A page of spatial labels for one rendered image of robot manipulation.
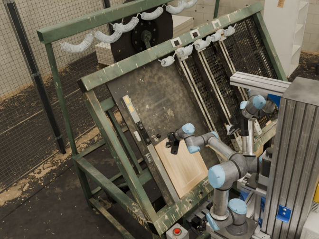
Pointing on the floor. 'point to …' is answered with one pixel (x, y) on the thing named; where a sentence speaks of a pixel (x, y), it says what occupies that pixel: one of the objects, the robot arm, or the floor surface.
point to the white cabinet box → (286, 29)
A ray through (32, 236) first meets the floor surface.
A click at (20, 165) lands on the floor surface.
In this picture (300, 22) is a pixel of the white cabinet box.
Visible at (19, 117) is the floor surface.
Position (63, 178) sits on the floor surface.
